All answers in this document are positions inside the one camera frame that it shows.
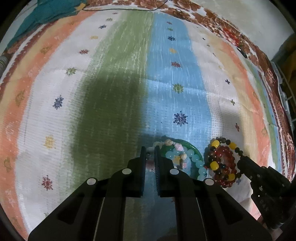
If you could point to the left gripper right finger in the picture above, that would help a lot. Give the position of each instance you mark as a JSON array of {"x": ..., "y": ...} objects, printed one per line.
[{"x": 249, "y": 168}]

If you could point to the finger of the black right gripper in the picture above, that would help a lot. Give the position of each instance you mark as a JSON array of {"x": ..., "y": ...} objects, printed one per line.
[{"x": 204, "y": 212}]

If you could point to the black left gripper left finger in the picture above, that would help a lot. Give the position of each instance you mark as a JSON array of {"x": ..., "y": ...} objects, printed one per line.
[{"x": 96, "y": 209}]

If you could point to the green jade bangle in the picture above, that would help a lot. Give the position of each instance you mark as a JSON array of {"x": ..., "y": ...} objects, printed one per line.
[{"x": 184, "y": 156}]

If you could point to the striped colourful cloth mat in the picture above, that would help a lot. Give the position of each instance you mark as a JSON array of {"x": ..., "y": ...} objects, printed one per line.
[{"x": 97, "y": 86}]

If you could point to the grey striped pillow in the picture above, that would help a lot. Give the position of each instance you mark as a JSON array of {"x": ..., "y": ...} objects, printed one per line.
[{"x": 3, "y": 64}]

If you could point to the teal folded garment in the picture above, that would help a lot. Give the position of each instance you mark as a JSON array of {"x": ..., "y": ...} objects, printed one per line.
[{"x": 45, "y": 12}]

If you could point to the white wire rack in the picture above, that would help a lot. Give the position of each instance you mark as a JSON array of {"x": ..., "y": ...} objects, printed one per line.
[{"x": 280, "y": 78}]

